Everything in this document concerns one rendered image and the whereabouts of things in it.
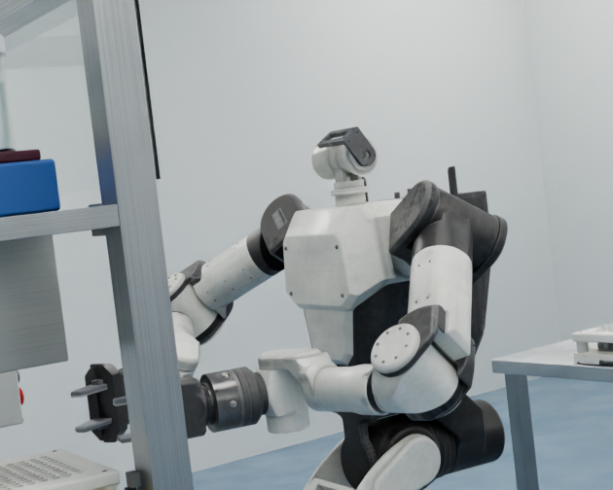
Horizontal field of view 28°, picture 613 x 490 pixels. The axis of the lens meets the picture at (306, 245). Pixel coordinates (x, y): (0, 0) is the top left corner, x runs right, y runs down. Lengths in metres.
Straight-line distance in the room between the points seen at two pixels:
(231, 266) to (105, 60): 0.72
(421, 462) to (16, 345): 0.68
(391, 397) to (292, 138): 4.74
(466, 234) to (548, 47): 5.71
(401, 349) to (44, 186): 0.55
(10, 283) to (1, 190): 0.20
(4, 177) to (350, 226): 0.55
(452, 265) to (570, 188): 5.69
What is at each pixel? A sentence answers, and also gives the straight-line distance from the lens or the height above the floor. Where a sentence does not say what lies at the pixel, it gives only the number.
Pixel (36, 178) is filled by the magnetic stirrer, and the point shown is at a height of 1.38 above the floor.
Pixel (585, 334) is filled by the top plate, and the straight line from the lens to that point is 2.85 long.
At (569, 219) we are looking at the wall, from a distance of 7.46.
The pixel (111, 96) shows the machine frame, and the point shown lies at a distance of 1.65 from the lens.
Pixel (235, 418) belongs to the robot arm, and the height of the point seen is 1.00.
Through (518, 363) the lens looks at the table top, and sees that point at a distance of 3.00.
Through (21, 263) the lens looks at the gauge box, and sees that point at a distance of 1.88.
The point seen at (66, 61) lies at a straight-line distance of 1.94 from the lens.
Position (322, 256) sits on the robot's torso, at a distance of 1.97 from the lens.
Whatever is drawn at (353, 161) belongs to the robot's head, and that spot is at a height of 1.36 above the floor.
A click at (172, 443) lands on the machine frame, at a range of 1.68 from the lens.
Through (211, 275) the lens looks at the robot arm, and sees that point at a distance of 2.30.
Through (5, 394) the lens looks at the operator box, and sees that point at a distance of 2.61.
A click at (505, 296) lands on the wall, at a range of 7.31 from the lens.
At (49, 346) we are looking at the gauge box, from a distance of 1.90.
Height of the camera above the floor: 1.33
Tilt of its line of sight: 3 degrees down
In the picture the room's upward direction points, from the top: 7 degrees counter-clockwise
